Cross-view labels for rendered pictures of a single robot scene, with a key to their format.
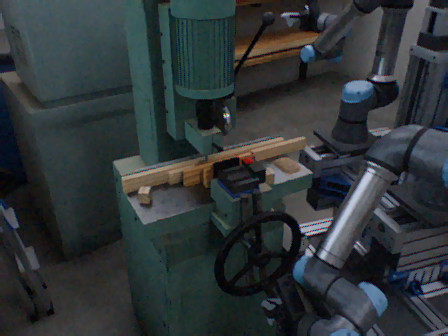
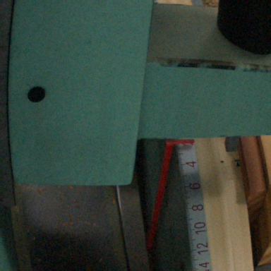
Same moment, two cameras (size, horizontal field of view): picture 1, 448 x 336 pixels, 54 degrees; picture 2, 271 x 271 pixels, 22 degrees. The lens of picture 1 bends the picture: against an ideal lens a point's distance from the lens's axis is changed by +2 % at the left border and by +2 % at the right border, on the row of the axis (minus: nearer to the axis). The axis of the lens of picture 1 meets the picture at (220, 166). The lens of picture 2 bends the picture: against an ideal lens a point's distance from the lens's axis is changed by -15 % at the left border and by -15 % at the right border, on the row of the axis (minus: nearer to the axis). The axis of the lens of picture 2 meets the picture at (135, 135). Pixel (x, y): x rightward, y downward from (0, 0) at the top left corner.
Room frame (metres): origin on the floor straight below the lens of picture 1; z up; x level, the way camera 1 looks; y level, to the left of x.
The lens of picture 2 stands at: (1.20, 0.44, 1.38)
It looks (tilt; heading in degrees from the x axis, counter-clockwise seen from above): 48 degrees down; 287
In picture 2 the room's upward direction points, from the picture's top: 7 degrees clockwise
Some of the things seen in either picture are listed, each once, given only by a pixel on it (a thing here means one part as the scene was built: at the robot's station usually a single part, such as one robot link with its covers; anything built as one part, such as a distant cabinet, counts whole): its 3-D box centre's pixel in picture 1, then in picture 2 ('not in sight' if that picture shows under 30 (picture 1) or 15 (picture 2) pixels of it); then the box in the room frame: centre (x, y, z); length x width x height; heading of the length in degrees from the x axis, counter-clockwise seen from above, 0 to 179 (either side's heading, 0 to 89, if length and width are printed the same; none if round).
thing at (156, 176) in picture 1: (209, 162); (197, 149); (1.27, 0.04, 0.93); 0.60 x 0.02 x 0.05; 118
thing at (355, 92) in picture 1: (356, 99); not in sight; (1.69, -0.56, 0.98); 0.13 x 0.12 x 0.14; 124
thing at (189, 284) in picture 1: (195, 271); not in sight; (1.35, 0.10, 0.36); 0.58 x 0.45 x 0.71; 28
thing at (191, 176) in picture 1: (218, 169); (256, 137); (1.22, 0.01, 0.93); 0.25 x 0.01 x 0.06; 118
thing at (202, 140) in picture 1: (203, 137); (219, 72); (1.26, 0.05, 1.03); 0.14 x 0.07 x 0.09; 28
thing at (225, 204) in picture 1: (240, 196); not in sight; (1.08, -0.06, 0.92); 0.15 x 0.13 x 0.09; 118
